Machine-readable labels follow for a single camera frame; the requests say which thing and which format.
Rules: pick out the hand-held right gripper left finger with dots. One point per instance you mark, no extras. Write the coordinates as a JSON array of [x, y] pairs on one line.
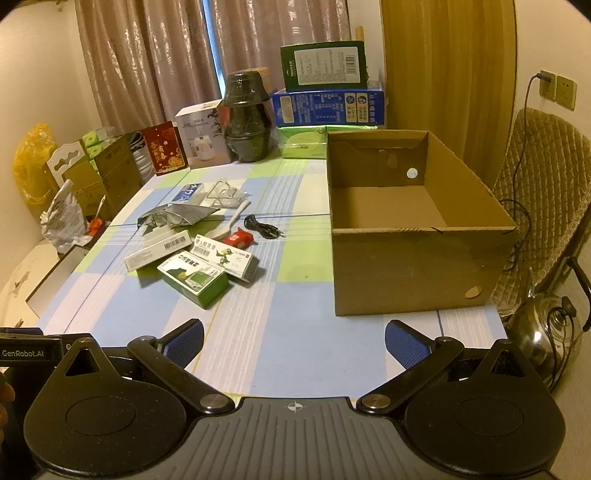
[[184, 342]]

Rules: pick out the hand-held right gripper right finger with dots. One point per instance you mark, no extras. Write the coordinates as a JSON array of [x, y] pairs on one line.
[[406, 344]]

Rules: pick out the long white box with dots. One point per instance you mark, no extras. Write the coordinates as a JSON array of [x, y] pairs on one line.
[[157, 251]]

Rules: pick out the white box with green figure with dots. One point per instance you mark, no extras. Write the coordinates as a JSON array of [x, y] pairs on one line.
[[226, 256]]

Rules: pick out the red candy packet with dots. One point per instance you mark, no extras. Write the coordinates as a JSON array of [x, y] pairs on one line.
[[238, 238]]

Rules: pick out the white plastic spoon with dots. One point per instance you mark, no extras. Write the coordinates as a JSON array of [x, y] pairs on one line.
[[220, 229]]

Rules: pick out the silver foil pouch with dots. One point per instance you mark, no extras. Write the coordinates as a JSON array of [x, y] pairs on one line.
[[184, 214]]

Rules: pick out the blue battery pack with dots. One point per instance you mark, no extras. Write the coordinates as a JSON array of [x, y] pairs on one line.
[[187, 191]]

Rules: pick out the person's left hand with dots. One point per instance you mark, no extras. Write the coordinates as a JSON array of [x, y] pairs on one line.
[[3, 401]]

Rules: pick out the green medicine box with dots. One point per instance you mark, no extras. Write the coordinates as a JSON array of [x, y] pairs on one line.
[[196, 277]]

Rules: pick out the white cabinet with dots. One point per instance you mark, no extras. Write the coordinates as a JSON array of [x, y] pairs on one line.
[[32, 277]]

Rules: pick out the white plastic bag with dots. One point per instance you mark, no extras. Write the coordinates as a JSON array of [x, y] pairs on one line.
[[62, 221]]

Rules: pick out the steel kettle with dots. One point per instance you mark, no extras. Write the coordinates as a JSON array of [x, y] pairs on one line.
[[545, 332]]

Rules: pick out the orange screwdriver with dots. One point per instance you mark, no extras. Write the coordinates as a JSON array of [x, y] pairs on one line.
[[96, 222]]

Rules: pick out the low brown cardboard box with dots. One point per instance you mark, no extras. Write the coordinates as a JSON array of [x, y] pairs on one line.
[[81, 184]]

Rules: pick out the tall brown cardboard box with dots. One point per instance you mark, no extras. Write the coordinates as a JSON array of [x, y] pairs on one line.
[[115, 166]]

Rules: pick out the yellow plastic bag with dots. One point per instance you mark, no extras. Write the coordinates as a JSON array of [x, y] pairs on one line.
[[32, 161]]

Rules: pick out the striped bag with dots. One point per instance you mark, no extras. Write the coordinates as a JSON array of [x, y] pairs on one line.
[[138, 154]]

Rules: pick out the red gift bag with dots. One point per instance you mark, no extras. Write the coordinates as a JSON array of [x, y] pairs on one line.
[[164, 148]]

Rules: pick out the white humidifier box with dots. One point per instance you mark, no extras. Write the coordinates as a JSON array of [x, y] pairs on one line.
[[203, 136]]

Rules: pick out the chair with quilted cover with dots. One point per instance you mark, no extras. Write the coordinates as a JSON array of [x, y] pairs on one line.
[[540, 184]]

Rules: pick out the small green tissue packs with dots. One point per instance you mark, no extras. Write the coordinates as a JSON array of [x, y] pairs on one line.
[[94, 138]]

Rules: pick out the dark green stacked pots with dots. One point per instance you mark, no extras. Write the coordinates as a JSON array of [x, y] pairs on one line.
[[247, 117]]

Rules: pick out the blue carton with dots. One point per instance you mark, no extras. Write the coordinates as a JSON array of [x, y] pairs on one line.
[[323, 108]]

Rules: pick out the yellow curtain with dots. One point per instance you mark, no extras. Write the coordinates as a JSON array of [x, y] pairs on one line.
[[443, 69]]

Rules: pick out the pink curtain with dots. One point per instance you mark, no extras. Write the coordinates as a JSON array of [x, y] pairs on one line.
[[184, 55]]

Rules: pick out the green box with white label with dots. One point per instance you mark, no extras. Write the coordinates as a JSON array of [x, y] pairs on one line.
[[325, 64]]

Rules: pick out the wooden slat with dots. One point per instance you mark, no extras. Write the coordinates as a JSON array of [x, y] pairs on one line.
[[361, 34]]

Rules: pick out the wall socket with plug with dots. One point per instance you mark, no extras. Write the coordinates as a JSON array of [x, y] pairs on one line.
[[548, 83]]

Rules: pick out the empty wall socket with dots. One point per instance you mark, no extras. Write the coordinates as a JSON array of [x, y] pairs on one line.
[[565, 92]]

